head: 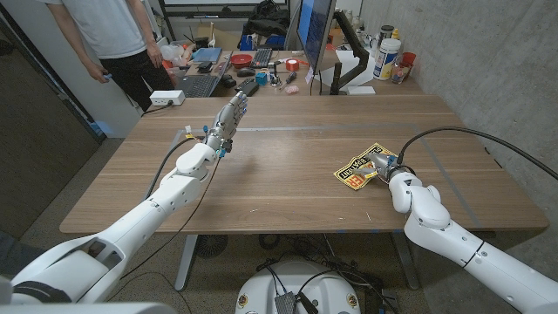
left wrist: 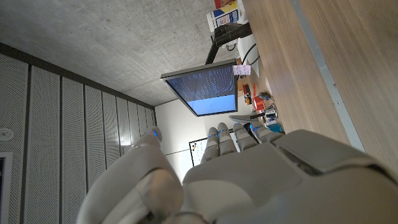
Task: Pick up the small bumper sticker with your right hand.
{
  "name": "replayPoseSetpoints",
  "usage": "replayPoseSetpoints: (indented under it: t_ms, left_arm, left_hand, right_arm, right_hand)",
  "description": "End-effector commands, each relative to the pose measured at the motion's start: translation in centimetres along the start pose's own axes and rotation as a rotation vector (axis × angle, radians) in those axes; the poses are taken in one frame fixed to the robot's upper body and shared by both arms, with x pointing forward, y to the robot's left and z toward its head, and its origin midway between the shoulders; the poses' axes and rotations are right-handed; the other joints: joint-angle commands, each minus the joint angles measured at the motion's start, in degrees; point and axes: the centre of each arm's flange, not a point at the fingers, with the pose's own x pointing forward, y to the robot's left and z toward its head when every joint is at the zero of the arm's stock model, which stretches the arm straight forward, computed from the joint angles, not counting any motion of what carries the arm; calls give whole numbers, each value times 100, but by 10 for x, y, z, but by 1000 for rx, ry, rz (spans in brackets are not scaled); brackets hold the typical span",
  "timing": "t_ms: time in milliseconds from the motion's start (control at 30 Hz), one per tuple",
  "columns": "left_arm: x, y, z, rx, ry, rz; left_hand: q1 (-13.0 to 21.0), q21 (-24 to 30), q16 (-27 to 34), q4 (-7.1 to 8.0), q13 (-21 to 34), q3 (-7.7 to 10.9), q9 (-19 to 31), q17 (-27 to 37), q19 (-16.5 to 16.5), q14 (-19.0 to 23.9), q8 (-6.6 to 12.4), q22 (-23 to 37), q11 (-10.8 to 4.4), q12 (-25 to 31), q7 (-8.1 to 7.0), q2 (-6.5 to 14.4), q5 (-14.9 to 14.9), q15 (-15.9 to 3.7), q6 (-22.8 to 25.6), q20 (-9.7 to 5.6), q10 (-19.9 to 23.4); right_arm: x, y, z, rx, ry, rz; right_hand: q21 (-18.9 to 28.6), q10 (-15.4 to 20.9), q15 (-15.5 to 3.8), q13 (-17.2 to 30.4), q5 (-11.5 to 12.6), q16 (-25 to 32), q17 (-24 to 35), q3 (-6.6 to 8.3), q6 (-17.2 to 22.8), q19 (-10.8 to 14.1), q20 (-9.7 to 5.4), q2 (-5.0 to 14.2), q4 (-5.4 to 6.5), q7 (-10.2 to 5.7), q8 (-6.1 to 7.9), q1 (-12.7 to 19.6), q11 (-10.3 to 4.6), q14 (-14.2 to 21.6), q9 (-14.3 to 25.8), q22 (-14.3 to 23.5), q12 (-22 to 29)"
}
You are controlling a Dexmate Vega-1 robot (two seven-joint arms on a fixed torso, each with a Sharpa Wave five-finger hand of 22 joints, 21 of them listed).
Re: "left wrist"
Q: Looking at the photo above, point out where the black framed whiteboard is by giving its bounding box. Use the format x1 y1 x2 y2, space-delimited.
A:
188 129 237 167

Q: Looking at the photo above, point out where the grey open laptop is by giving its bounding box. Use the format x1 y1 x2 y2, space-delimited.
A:
229 113 265 123

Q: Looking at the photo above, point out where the white round ceiling sensor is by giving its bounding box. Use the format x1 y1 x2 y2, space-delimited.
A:
0 128 15 141

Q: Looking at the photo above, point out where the white framed ceiling vent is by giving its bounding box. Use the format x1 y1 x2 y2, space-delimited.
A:
0 152 14 224

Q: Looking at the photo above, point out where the white flat box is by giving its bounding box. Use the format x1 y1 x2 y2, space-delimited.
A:
238 34 261 78

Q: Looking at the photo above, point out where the orange black small tool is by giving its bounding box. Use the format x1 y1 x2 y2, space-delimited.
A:
243 83 252 106

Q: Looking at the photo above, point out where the white note on monitor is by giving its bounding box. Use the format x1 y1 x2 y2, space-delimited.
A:
232 64 251 76

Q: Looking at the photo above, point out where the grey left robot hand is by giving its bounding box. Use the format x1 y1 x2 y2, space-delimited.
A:
76 121 398 224

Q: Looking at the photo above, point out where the black computer monitor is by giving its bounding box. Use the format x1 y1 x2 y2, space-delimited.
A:
160 58 239 118

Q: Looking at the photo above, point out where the black monitor cable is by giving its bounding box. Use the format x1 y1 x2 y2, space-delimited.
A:
241 42 259 66

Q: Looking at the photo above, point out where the white wipes canister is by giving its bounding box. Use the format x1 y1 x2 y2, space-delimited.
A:
206 8 246 33

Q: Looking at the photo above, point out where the red tape roll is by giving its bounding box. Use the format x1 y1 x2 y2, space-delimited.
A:
252 83 266 112

